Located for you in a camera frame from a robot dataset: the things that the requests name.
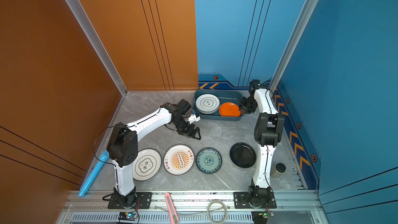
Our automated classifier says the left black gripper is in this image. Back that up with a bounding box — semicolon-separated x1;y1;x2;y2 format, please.
174;118;203;139

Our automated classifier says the orange plate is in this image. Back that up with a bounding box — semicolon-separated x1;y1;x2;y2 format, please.
219;102;241;117

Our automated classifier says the sunburst plate front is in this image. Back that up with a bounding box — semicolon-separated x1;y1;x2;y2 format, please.
163;144;195;176

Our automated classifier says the white flower plate back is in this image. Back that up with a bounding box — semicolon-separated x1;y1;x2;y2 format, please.
195;94;220;115

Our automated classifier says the teal patterned plate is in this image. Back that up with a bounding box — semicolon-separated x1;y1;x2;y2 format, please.
196;147;222;174

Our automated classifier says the black plate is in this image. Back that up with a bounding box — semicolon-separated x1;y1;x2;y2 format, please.
230;143;257;169

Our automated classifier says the large white flower plate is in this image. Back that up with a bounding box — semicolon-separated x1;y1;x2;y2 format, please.
133;148;162;181

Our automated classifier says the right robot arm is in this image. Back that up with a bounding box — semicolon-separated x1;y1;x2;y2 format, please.
240;81;285;209

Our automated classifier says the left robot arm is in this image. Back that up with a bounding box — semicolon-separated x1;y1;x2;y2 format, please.
107;100;201;208

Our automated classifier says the teal plastic bin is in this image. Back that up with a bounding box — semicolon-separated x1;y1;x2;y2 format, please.
193;89;244;121

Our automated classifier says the small jar black lid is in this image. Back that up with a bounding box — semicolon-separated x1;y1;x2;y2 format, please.
271;163;286;178

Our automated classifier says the blue cylindrical tube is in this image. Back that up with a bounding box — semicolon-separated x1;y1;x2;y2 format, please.
78;150;109;197

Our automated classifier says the pink utility knife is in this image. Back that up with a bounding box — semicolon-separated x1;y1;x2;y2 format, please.
164;192;180;224

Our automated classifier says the left circuit board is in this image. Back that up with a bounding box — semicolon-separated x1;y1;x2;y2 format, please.
117;212;140;224

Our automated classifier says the circuit board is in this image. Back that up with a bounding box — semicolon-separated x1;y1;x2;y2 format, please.
251;211;275;224
117;212;140;224

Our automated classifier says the right circuit board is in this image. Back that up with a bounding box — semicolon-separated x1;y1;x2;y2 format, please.
251;211;275;224

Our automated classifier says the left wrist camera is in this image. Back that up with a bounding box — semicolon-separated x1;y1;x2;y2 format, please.
177;99;201;123

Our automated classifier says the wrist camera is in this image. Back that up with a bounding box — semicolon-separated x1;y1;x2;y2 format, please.
249;79;261;90
177;99;201;123

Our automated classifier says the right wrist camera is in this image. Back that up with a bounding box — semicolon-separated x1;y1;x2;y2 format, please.
249;79;261;90

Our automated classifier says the coiled white cable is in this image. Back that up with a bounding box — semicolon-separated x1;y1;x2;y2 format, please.
206;200;228;224

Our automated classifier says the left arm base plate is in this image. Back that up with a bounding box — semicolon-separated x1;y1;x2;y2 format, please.
107;192;152;210

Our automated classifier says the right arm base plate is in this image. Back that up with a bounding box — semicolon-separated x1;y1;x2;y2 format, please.
233;191;277;209

